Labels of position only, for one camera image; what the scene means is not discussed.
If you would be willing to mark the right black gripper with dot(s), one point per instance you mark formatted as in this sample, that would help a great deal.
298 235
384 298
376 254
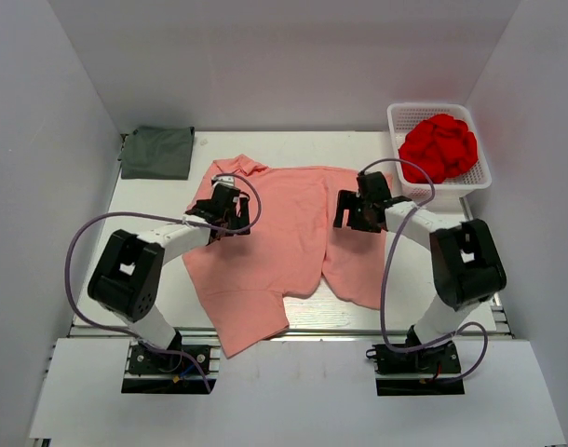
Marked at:
349 200

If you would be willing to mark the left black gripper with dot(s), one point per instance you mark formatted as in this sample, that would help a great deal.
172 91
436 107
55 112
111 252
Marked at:
238 222

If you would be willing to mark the pink t shirt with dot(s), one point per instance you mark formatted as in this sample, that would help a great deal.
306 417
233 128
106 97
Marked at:
241 281

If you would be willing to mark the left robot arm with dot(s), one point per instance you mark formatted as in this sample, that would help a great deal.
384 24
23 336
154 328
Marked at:
126 279

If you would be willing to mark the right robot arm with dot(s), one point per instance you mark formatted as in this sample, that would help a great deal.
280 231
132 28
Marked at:
466 266

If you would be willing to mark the white plastic basket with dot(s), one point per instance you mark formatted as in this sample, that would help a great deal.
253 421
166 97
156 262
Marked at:
404 117

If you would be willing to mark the folded green t shirt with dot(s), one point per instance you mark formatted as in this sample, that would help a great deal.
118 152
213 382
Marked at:
150 153

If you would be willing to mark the red t shirt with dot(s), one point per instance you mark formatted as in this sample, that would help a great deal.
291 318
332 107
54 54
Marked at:
442 146

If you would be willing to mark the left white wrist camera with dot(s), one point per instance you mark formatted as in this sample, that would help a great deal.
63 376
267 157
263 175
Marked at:
228 180

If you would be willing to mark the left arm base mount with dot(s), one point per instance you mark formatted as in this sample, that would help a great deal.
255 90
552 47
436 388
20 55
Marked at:
150 373

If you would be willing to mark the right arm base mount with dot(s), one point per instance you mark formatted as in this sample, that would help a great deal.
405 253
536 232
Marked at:
430 372

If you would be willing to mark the aluminium rail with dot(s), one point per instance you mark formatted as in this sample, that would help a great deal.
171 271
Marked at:
82 331

